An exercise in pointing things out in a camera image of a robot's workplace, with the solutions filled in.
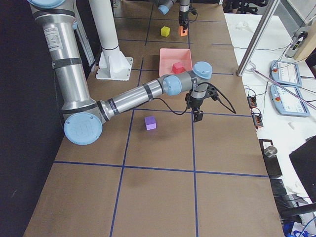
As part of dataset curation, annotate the upper teach pendant tablet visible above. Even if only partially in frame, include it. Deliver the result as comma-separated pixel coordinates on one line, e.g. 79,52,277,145
270,60,302,87

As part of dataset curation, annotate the red foam cube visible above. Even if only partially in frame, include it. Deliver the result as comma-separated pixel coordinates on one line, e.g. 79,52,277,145
172,62,185,74

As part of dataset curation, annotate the teach pendant tablet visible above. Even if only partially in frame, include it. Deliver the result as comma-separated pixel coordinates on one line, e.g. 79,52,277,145
270,84,310,118
270,60,302,87

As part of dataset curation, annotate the pink plastic bin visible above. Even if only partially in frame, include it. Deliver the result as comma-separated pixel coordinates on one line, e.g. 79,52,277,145
159,48,192,77

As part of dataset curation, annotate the orange foam cube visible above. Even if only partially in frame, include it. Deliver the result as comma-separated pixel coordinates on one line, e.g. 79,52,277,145
178,26,188,37

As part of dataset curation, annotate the black monitor corner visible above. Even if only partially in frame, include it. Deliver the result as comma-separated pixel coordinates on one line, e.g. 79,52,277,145
289,140,316,202

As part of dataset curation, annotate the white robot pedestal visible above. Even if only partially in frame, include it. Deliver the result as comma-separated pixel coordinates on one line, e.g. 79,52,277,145
89,0,133,81

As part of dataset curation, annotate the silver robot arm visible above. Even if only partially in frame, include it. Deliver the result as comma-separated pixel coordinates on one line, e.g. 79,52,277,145
30,0,219,145
150,0,198,36

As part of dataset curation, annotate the lower teach pendant tablet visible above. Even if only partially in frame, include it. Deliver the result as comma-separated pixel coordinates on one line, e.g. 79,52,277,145
270,84,310,118

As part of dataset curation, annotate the black box on desk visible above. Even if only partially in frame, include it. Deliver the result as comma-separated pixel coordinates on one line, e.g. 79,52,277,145
259,139,282,179

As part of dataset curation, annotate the purple foam cube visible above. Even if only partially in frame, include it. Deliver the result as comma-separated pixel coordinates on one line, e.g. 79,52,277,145
144,116,157,130

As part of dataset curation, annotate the metal cup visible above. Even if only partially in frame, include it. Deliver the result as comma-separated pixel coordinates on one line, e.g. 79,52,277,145
263,146,277,158

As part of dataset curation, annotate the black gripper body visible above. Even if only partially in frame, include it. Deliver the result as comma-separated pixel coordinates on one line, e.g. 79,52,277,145
185,83,218,111
178,4,198,23

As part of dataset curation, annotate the yellow-green foam cube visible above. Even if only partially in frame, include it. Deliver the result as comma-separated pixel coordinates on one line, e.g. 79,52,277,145
160,26,170,37

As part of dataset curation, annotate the aluminium frame post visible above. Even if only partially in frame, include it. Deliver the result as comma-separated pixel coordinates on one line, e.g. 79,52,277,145
236,0,281,77

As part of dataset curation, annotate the orange black connector board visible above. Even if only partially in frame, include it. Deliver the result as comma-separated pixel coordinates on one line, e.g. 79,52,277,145
247,95,257,108

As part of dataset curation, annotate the grabber stick tool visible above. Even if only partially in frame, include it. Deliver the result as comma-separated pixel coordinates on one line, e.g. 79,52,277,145
250,68,316,110

